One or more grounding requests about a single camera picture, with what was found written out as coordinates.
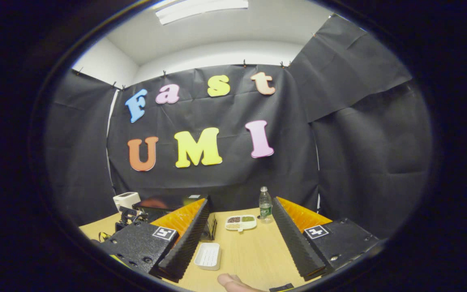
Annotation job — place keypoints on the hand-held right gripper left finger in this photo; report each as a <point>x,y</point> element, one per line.
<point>187,243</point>

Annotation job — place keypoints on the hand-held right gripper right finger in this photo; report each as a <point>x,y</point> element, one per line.
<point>294,243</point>

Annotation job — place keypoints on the black electric oven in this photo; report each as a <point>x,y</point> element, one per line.
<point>156,204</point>

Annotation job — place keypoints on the white toaster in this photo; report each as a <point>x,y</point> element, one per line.
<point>126,199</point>

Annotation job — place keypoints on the white ribbed tray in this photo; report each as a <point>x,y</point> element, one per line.
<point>208,256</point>

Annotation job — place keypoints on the clear plastic water bottle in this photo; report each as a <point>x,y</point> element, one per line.
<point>265,207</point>

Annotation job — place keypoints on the white divided seasoning dish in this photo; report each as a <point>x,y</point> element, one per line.
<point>239,222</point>

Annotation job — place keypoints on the large ceiling light panel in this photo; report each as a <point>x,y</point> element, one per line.
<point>201,9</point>

